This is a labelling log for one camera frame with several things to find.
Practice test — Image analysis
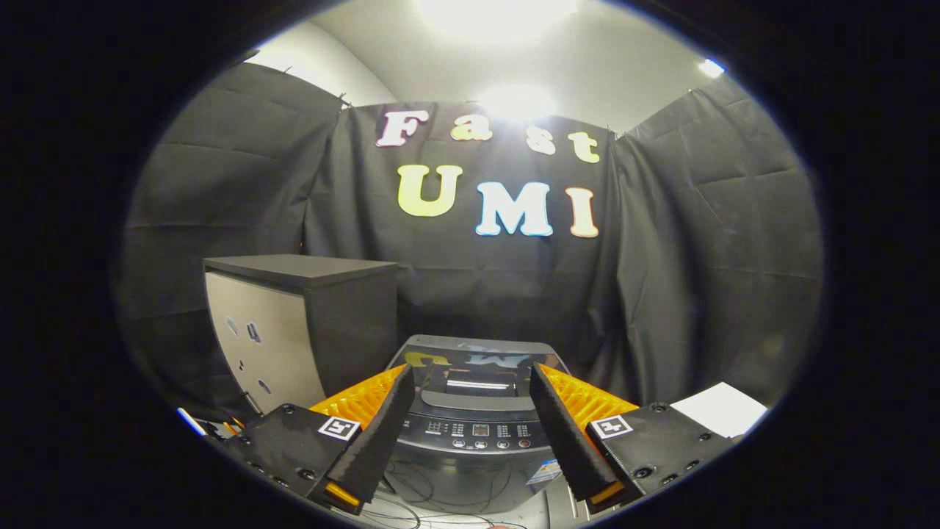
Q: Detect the grey cabinet with dark top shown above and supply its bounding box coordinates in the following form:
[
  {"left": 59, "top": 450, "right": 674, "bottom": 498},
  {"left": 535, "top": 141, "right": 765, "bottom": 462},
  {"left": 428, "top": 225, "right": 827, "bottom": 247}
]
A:
[{"left": 203, "top": 254, "right": 399, "bottom": 420}]

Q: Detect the grey washing machine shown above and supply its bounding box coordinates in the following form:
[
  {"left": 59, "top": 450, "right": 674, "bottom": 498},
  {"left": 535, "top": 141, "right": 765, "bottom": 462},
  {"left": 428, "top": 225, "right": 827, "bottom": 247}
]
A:
[{"left": 382, "top": 334, "right": 581, "bottom": 515}]

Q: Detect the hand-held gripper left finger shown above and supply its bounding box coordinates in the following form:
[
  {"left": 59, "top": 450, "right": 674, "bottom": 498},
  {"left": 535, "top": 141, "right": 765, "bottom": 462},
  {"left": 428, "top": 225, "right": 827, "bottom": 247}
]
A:
[{"left": 220, "top": 364, "right": 416, "bottom": 515}]

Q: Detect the ceiling light behind cloth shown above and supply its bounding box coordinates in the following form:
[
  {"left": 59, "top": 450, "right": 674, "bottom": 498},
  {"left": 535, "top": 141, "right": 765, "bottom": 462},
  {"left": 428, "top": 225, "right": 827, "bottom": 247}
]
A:
[{"left": 477, "top": 83, "right": 559, "bottom": 122}]

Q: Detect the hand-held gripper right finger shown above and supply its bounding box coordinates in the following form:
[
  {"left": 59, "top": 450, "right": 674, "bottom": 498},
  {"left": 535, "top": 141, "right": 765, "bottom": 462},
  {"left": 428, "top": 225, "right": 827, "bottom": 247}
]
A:
[{"left": 529, "top": 363, "right": 735, "bottom": 515}]

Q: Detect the black backdrop cloth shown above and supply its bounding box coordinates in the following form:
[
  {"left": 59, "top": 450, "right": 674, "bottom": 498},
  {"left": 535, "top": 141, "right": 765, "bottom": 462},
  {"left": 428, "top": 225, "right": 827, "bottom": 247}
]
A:
[{"left": 117, "top": 62, "right": 825, "bottom": 420}]

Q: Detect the white sheet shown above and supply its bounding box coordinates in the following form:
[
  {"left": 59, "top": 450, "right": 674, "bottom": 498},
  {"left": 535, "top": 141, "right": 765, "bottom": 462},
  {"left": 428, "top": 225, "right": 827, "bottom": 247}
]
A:
[{"left": 670, "top": 382, "right": 769, "bottom": 439}]

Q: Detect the black floor cable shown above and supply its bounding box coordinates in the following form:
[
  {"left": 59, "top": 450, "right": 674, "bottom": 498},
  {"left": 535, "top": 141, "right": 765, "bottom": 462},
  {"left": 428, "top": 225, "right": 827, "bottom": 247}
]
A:
[{"left": 367, "top": 463, "right": 529, "bottom": 529}]

